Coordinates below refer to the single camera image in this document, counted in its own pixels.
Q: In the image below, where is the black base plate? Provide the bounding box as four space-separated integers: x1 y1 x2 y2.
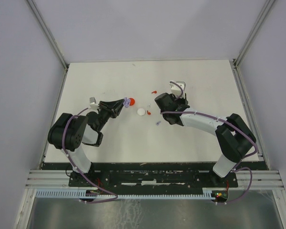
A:
69 163 238 195

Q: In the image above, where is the white round charging case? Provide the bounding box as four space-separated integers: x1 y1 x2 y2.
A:
137 108 146 116

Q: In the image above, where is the aluminium frame post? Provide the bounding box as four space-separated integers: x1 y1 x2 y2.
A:
233 0 277 70
26 0 69 70

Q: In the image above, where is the orange round charging case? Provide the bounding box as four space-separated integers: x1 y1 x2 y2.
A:
129 98 135 106

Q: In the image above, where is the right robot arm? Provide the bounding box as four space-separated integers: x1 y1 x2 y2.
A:
112 93 256 187

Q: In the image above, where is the right aluminium frame post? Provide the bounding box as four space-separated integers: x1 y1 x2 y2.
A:
233 0 277 70

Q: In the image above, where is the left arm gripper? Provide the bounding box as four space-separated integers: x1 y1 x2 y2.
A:
97 99 125 131

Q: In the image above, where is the lavender round charging case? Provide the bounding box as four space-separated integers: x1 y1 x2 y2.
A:
123 97 131 108

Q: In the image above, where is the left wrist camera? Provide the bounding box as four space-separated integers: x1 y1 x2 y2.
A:
89 97 99 110

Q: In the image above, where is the left aluminium frame post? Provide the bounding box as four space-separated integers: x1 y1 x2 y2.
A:
26 0 69 70

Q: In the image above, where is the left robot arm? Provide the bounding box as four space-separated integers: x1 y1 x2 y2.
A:
48 97 129 186

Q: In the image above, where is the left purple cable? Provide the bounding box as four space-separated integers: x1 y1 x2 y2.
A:
61 107 119 205

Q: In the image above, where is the white cable duct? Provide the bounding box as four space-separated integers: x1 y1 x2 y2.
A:
35 187 216 199

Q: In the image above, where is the front aluminium rail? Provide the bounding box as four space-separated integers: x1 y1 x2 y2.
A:
25 170 284 190

